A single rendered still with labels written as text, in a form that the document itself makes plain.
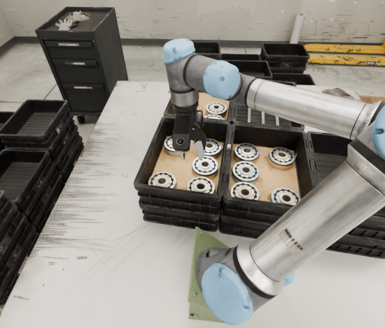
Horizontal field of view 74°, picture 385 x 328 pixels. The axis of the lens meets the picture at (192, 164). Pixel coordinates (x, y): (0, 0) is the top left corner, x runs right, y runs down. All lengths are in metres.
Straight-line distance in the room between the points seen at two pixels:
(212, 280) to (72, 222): 0.72
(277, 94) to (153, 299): 0.71
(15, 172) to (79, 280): 1.12
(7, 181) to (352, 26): 4.48
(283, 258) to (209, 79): 0.38
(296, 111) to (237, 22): 3.68
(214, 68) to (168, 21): 3.70
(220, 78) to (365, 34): 4.35
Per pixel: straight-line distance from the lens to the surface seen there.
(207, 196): 0.82
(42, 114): 2.19
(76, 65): 2.45
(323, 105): 0.60
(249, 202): 0.83
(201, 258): 0.76
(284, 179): 1.06
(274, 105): 0.63
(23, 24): 5.04
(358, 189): 0.45
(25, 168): 1.97
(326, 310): 1.01
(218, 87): 0.56
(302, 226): 0.47
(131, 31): 4.41
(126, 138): 1.41
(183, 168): 1.03
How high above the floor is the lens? 1.59
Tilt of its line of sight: 46 degrees down
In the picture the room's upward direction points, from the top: straight up
